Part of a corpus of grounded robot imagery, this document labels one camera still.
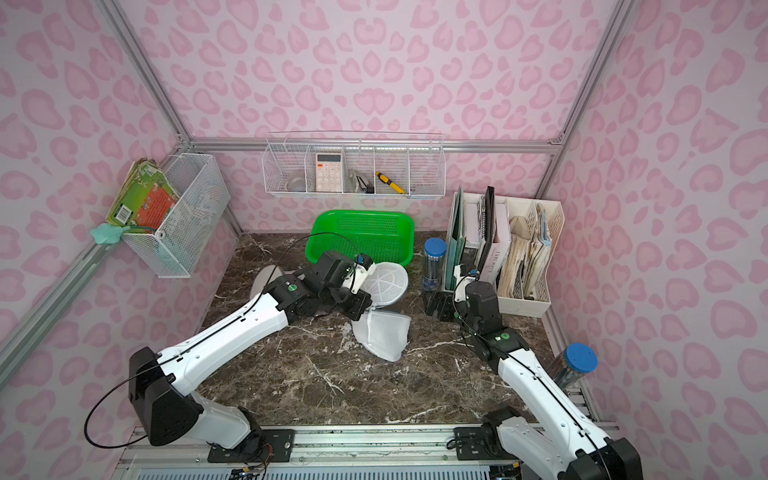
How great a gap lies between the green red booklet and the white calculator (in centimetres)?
39

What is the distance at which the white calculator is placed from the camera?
3.16ft

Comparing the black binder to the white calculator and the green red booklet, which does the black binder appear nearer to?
the white calculator

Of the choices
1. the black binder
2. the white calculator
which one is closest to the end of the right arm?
the black binder

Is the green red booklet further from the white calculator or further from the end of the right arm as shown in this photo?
the end of the right arm

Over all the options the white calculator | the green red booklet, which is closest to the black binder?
the white calculator

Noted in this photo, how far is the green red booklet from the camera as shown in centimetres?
68

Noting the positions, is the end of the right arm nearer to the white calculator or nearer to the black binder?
the black binder

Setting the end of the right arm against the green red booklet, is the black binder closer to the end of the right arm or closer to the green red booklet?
the end of the right arm
